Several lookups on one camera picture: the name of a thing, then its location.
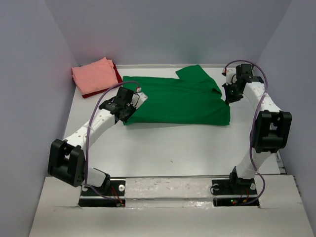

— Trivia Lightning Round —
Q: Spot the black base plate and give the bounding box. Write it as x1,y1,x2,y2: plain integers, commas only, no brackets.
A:
78,179,126,207
210,179,260,207

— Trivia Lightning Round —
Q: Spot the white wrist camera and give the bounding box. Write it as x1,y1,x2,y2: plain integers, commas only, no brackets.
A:
222,68,237,85
135,87,148,104

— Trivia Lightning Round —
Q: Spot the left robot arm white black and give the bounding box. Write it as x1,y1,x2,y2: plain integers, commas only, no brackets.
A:
47,86,148,197

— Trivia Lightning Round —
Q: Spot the white cardboard front cover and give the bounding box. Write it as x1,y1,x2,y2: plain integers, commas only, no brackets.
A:
30,175,313,237

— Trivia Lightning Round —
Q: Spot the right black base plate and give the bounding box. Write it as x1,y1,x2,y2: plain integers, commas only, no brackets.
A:
210,179,260,207

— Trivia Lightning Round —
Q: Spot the dark red folded t shirt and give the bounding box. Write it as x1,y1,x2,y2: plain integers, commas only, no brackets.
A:
82,63,123,99

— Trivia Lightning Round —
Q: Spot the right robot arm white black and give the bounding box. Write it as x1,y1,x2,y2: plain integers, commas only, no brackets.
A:
222,60,292,194

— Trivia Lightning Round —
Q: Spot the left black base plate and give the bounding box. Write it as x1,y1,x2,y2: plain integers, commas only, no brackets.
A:
78,179,126,207

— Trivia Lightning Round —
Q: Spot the pink folded t shirt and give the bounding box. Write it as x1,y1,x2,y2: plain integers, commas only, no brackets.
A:
72,57,118,95

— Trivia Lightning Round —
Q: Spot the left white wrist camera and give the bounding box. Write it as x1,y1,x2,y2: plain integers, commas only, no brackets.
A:
135,87,148,104

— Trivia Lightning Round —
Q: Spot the green t shirt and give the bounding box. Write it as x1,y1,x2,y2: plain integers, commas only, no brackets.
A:
123,65,231,126

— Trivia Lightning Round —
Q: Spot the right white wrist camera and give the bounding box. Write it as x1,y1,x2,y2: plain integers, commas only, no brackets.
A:
222,68,237,85

